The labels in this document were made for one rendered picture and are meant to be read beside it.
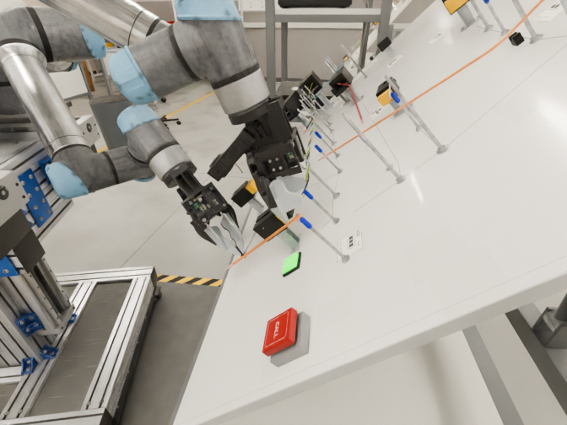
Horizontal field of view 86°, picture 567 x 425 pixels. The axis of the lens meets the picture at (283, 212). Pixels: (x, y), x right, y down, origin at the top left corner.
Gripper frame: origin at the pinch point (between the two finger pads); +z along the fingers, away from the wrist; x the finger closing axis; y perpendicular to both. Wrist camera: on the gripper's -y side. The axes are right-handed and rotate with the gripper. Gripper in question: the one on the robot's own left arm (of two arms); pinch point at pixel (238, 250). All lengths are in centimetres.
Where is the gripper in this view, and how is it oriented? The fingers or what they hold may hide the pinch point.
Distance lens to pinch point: 66.0
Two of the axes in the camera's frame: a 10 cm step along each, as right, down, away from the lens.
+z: 6.1, 7.9, 0.3
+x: 7.6, -6.0, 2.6
